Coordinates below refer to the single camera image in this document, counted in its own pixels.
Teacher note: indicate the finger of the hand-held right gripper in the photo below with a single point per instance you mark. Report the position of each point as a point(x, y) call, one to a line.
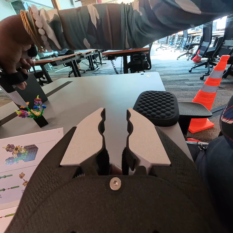
point(15, 96)

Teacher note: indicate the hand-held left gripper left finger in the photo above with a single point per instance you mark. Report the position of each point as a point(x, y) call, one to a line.
point(82, 145)

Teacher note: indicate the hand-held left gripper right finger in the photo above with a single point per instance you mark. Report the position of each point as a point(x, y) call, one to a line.
point(147, 145)

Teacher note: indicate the lego flower model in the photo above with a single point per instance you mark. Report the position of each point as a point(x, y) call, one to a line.
point(34, 111)

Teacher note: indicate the person's right forearm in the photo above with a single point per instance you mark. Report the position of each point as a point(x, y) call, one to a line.
point(145, 22)

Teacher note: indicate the lego instruction booklet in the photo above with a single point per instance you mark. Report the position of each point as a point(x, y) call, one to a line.
point(25, 164)

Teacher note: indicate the person's right hand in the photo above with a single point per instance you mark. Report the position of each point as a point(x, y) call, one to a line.
point(12, 43)

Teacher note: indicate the plain black box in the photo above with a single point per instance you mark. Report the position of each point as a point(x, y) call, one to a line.
point(31, 89)

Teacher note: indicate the black honeycomb cushion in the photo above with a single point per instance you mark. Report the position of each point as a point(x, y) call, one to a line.
point(156, 107)

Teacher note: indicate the grey mesh office chair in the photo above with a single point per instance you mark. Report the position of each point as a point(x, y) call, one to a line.
point(194, 109)

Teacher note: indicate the orange white traffic cone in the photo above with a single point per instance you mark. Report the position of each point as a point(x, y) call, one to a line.
point(209, 94)

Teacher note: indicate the long wooden desk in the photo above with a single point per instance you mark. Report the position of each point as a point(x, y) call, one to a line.
point(91, 54)

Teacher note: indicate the person's dark printed sweatshirt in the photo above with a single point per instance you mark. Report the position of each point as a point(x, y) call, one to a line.
point(227, 120)

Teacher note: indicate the row of office chairs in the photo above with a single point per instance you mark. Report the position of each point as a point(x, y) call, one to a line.
point(204, 40)

